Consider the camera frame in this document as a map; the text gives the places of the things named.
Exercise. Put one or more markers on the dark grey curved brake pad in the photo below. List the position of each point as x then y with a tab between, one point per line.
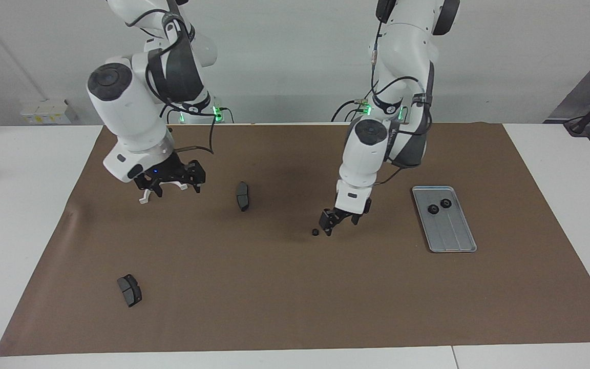
242	195

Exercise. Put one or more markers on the white wall socket box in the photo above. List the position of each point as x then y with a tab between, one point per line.
44	110

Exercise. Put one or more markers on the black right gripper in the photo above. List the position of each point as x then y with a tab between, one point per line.
172	171

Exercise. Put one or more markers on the brown table mat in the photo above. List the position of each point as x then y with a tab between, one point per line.
295	282

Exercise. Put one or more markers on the white semicircular bracket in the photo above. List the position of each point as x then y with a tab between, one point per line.
144	199

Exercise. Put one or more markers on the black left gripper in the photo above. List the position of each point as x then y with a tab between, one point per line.
343	215

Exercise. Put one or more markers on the silver metal tray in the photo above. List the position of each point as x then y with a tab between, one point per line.
454	238

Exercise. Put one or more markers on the dark grey split brake pad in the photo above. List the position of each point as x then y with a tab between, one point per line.
130	291

